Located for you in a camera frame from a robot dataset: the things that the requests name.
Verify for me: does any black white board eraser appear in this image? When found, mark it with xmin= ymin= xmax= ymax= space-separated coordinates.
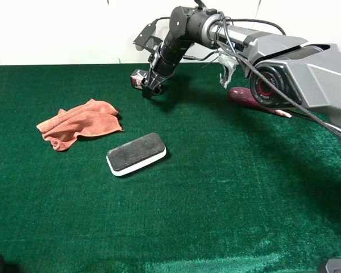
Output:
xmin=106 ymin=133 xmax=167 ymax=176

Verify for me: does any grey object bottom right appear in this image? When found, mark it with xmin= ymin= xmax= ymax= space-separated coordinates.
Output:
xmin=318 ymin=259 xmax=341 ymax=273

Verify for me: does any green felt table mat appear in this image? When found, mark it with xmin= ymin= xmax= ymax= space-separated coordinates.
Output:
xmin=0 ymin=63 xmax=341 ymax=272

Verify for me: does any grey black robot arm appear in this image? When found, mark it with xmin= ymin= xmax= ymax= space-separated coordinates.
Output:
xmin=134 ymin=2 xmax=341 ymax=139

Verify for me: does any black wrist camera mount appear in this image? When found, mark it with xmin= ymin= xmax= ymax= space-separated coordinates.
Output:
xmin=133 ymin=21 xmax=163 ymax=54

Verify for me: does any orange cloth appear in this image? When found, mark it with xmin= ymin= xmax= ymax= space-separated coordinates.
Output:
xmin=36 ymin=99 xmax=122 ymax=151

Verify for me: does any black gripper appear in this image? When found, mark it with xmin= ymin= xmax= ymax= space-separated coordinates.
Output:
xmin=142 ymin=64 xmax=173 ymax=99

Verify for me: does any clear plastic wrap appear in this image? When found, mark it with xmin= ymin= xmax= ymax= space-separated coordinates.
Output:
xmin=203 ymin=51 xmax=239 ymax=89

